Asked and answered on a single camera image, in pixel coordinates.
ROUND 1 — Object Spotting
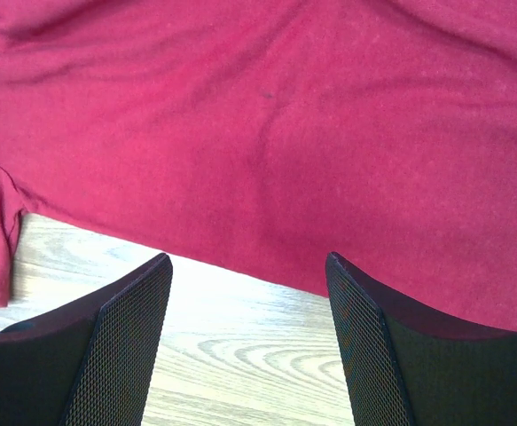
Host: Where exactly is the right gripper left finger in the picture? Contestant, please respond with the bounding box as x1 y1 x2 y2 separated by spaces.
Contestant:
0 254 173 426

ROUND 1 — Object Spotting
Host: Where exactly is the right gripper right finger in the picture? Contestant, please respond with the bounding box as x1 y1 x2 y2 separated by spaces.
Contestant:
325 252 517 425

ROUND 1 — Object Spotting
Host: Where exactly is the dark red t shirt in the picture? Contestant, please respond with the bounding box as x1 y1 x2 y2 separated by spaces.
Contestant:
0 1 517 330

